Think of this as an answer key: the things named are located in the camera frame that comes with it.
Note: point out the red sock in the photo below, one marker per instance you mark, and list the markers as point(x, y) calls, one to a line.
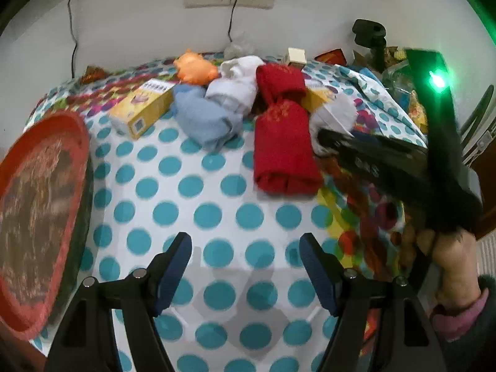
point(281, 81)
point(285, 151)

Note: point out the red flat packet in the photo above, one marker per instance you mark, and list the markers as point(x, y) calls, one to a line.
point(331, 56)

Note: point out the dark chair frame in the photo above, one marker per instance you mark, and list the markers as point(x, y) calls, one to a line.
point(480, 116)

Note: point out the yellow knitted toy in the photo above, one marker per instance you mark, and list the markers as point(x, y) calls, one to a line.
point(395, 56)

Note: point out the white ear-shaped object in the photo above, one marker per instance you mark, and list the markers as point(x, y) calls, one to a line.
point(337, 114)

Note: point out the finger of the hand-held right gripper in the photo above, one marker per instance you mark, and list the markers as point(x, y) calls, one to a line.
point(360, 142)

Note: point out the person's right forearm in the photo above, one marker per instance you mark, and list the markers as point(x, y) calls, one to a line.
point(465, 321)

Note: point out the light blue sock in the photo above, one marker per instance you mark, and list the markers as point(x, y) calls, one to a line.
point(205, 124)

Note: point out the yellow smiley carton box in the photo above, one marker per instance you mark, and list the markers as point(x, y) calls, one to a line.
point(314, 99)
point(143, 104)

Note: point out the person's right hand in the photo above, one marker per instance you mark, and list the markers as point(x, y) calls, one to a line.
point(459, 267)

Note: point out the red round tray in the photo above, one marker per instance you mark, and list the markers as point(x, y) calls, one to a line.
point(38, 201)

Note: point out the crumpled clear plastic bag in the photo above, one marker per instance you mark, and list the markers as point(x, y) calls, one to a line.
point(238, 48)

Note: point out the orange rubber toy animal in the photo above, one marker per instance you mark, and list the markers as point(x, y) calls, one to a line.
point(195, 69)

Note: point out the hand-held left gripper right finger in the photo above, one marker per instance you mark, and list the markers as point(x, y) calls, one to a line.
point(316, 267)

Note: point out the black clamp mount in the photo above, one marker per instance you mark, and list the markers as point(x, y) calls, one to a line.
point(368, 33)

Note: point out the polka dot tablecloth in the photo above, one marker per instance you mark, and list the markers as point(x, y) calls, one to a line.
point(217, 209)

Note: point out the clear bag of colourful snacks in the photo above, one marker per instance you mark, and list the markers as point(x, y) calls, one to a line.
point(405, 93)

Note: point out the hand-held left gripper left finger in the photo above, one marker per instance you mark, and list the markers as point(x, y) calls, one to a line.
point(176, 263)

